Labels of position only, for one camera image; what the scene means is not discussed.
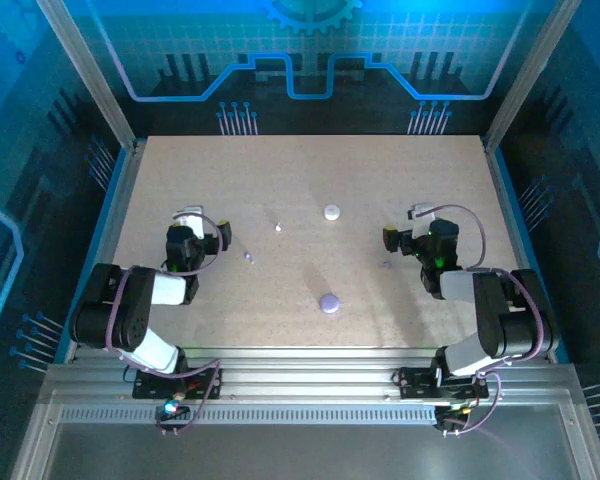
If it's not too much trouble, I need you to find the grey metal panel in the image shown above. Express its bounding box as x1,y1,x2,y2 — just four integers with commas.
9,389,600,480

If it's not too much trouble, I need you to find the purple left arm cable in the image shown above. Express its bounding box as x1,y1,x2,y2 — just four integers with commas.
107,212,226,436

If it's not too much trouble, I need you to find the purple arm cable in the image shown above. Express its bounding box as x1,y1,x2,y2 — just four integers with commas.
413,203,554,437
107,212,226,436

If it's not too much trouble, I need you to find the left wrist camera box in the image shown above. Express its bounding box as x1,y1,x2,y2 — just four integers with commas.
172,204,205,240

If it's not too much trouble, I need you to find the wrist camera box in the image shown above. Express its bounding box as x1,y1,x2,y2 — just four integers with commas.
172,204,205,240
406,202,437,240

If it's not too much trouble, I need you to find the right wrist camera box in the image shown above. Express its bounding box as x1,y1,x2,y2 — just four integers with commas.
406,202,437,240

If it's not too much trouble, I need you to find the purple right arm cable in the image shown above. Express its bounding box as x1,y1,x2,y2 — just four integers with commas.
413,203,554,437

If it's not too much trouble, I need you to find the aluminium table side rail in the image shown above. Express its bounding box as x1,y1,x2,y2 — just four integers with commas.
482,137,556,364
62,139,149,364

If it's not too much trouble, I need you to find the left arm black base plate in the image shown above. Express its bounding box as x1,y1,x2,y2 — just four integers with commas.
132,366,225,401

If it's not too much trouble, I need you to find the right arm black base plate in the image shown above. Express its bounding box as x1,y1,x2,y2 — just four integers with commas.
392,366,491,401

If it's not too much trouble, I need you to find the aluminium mounting rail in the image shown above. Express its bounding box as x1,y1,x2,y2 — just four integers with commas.
44,347,581,409

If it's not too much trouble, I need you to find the cable connector hub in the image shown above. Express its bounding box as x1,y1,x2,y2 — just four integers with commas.
155,398,190,426
433,402,476,436

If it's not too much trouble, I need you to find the aluminium frame post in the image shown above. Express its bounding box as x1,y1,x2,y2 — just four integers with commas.
483,0,584,151
35,0,137,151

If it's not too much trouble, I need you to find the slotted grey cable duct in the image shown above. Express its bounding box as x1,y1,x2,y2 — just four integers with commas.
59,406,439,427

